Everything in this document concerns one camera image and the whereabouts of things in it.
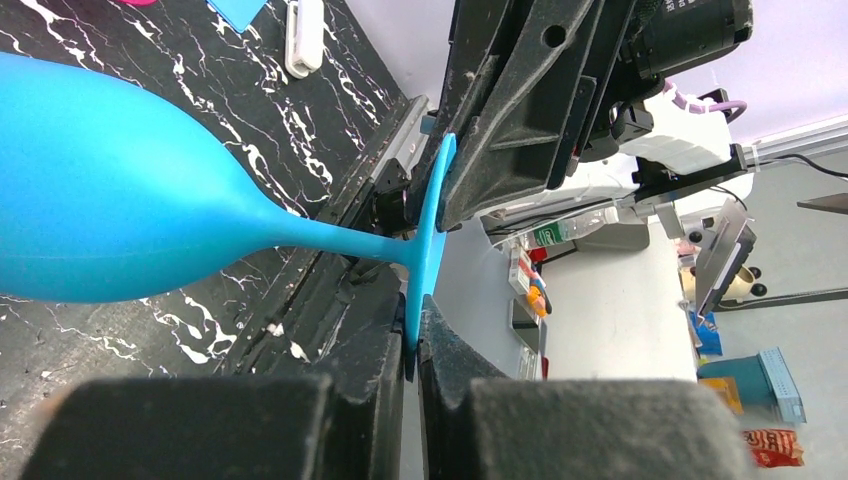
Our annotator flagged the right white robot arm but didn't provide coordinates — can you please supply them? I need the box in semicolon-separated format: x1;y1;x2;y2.
395;1;754;231

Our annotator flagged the grey desk surface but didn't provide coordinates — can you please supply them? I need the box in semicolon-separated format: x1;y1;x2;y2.
434;221;697;381

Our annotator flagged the clear plastic water bottle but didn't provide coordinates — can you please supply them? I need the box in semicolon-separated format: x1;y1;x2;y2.
516;206;619;250

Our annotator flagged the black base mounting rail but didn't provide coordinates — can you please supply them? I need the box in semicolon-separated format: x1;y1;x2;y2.
244;95;457;380

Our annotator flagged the teal plastic bin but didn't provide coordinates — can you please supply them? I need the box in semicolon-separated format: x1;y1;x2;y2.
697;347;807;425

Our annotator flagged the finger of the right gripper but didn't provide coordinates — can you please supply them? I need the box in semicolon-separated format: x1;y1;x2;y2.
404;0;515;225

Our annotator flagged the red white cigarette pack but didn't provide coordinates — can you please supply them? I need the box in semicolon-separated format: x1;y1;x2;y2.
508;245;533;295

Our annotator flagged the black smartphone on desk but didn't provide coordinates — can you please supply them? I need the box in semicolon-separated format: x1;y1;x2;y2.
511;299;547;354

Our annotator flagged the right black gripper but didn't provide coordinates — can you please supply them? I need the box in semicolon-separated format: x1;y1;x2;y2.
438;1;753;231

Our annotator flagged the blue flat sheet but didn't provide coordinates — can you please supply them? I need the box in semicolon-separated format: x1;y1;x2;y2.
207;0;267;33

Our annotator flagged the red snack packet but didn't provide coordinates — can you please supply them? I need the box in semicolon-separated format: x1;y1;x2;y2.
742;428;804;468

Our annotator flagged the light blue wine glass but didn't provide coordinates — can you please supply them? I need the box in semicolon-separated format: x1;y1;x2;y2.
0;51;458;382

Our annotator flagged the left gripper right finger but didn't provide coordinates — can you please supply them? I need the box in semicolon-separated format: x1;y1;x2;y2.
417;297;752;479

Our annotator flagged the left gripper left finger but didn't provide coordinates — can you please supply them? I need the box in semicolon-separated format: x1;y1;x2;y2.
21;293;405;479

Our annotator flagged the small white rectangular device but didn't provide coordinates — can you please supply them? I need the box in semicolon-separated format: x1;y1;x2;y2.
284;0;325;79

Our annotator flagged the magenta wine glass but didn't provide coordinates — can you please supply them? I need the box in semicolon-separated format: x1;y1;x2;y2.
120;0;157;6

